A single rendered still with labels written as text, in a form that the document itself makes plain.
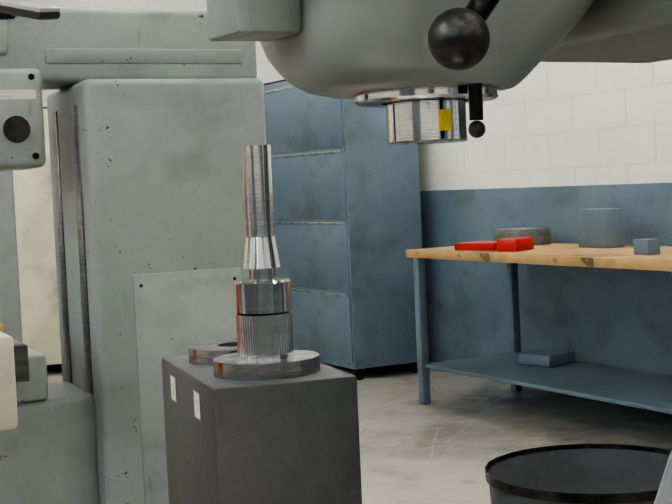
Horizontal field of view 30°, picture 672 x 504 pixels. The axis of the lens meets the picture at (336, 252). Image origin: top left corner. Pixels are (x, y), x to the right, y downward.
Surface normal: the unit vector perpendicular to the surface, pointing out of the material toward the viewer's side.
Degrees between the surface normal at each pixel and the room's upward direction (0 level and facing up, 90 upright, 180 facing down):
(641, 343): 90
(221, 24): 90
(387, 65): 136
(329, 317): 90
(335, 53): 125
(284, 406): 90
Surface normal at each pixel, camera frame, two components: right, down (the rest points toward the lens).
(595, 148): -0.87, 0.07
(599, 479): -0.28, 0.00
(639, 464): -0.66, 0.00
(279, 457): 0.32, 0.04
